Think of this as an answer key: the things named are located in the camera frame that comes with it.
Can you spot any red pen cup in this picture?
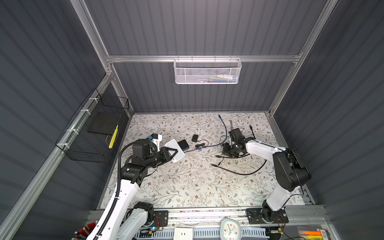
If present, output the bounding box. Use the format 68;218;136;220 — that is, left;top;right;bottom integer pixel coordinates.
71;222;96;240

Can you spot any white network switch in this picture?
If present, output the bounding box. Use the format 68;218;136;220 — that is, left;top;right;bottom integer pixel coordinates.
165;139;185;163

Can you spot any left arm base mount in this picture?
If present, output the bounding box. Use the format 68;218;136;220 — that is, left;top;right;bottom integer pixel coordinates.
143;210;169;228

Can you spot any black ethernet cable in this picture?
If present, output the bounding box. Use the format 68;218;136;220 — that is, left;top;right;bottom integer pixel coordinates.
210;125;268;176

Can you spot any white power socket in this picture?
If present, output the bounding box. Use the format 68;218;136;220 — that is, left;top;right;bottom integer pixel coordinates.
173;228;194;240

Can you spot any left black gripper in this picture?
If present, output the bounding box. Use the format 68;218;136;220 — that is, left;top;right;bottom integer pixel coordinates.
144;146;177;170

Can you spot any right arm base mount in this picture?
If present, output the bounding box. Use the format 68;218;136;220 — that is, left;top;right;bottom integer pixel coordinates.
246;208;289;224

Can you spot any yellow striped item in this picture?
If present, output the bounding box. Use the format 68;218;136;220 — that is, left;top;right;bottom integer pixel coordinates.
109;125;119;149

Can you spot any white wire mesh basket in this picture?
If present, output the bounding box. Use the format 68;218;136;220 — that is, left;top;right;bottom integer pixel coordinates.
173;58;242;85

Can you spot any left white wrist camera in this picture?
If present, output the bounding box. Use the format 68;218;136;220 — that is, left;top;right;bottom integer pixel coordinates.
149;134;163;151

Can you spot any black box in basket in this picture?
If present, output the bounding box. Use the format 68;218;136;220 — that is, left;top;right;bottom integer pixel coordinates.
87;112;120;136

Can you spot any white desk clock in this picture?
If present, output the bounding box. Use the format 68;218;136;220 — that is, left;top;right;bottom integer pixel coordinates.
220;218;242;240

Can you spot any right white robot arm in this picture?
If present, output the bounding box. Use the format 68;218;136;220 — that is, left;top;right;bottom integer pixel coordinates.
211;128;311;215

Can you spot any black wire basket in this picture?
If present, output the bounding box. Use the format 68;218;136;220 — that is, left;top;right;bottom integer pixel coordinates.
56;89;130;164

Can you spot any large black power adapter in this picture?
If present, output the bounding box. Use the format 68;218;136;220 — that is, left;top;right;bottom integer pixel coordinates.
192;135;199;143

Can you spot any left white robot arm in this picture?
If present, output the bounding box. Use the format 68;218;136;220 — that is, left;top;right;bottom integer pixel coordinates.
87;138;185;240

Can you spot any blue ethernet cable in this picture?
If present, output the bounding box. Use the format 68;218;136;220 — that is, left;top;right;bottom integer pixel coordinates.
196;114;229;150

